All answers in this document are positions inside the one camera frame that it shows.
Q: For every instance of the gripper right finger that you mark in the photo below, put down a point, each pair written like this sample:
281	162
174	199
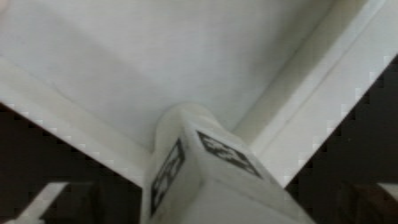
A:
370	203

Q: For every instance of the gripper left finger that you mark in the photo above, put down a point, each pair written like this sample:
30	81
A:
61	205

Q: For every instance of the white table leg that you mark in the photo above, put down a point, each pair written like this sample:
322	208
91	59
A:
208	186

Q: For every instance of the white square table top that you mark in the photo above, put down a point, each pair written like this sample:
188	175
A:
270	59

